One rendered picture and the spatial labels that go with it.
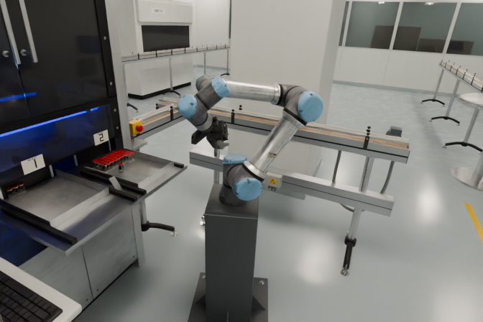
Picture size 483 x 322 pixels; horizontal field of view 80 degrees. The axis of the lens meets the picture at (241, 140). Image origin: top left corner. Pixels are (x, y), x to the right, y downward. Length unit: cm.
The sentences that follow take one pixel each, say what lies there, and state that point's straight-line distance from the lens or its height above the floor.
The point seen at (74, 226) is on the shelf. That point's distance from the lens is 126.
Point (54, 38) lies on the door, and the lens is 147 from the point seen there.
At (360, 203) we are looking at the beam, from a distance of 219.
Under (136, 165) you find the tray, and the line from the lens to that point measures 160.
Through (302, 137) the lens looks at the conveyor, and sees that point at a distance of 201.
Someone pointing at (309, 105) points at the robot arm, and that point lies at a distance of 116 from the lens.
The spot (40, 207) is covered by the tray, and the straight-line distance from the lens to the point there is 143.
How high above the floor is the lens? 160
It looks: 23 degrees down
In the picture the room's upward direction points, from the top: 3 degrees clockwise
